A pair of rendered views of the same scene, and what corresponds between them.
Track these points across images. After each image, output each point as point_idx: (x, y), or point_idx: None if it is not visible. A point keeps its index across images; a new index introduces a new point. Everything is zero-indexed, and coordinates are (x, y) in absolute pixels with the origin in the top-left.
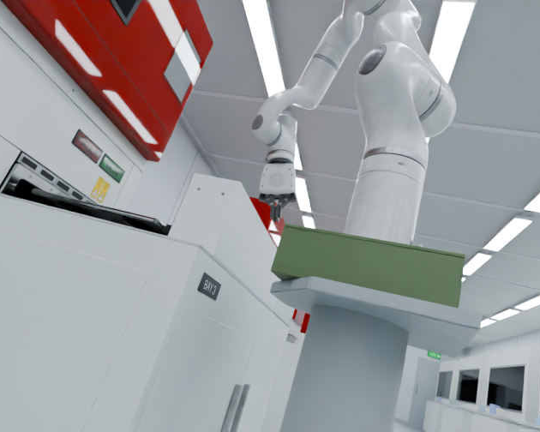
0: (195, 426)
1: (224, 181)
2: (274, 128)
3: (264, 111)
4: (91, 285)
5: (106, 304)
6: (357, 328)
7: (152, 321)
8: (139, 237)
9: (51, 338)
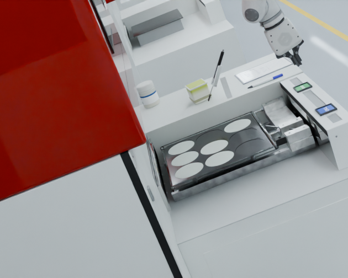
0: None
1: (347, 124)
2: (265, 9)
3: (254, 5)
4: (340, 214)
5: None
6: None
7: None
8: (344, 183)
9: (340, 240)
